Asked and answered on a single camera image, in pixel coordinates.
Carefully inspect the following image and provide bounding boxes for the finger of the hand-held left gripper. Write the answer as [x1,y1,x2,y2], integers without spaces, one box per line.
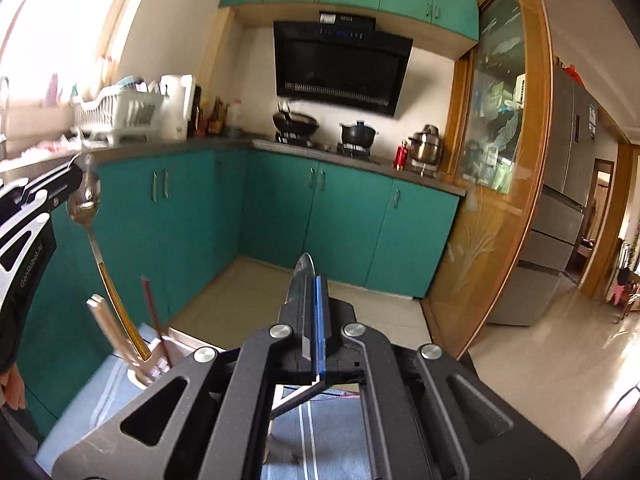
[0,157,86,273]

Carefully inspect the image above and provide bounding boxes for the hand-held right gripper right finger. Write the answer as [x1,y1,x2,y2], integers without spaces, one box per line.
[315,276,581,480]

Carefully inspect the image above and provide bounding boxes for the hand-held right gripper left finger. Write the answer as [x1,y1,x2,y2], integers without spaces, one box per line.
[52,305,315,480]

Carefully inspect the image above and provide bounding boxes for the steel spoon with golden handle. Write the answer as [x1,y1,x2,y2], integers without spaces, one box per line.
[66,155,153,363]

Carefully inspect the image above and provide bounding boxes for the steel spoon with silver handle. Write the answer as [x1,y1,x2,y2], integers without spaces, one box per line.
[270,252,326,421]

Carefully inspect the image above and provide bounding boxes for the white plastic utensil basket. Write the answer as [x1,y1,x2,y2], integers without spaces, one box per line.
[127,327,226,388]

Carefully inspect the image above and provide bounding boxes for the dark red chopstick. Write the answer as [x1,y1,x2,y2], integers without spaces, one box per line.
[141,276,166,367]
[145,276,172,367]

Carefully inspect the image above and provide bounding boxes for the person's left hand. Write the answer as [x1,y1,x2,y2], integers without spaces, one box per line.
[0,365,27,411]

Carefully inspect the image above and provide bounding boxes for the white dish rack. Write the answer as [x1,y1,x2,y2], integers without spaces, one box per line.
[72,85,166,146]

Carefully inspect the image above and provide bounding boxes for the teal base cabinet under stove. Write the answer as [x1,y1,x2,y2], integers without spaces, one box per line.
[239,150,461,301]

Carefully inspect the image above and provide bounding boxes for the teal base cabinet under sink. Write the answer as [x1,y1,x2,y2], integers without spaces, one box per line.
[15,147,253,441]

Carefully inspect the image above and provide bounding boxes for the blue striped towel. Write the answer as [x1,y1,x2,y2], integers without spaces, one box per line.
[35,322,371,480]

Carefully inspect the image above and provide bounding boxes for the kitchen window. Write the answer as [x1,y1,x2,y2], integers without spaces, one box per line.
[0,0,133,108]

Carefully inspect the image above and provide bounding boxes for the group of sauce bottles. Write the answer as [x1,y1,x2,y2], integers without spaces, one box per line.
[192,97,244,138]

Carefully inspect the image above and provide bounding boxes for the gas stove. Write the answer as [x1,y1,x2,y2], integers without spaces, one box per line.
[274,130,381,162]

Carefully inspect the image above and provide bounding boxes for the dark kitchen countertop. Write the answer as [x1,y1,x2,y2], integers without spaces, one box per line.
[0,135,467,197]

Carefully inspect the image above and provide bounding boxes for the black cooking pot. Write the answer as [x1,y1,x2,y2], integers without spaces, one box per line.
[340,121,378,148]

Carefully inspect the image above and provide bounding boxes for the black wok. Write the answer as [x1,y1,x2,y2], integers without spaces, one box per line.
[272,102,321,136]

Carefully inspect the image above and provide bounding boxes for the stainless steel pot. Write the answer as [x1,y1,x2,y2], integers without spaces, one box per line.
[408,125,445,166]

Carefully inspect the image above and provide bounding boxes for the wooden framed glass door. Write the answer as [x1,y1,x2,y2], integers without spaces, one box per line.
[420,0,556,361]

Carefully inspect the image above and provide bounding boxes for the black range hood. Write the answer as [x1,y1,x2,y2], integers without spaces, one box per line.
[273,11,414,118]

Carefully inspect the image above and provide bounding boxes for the silver refrigerator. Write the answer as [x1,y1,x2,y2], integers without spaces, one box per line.
[487,62,601,326]

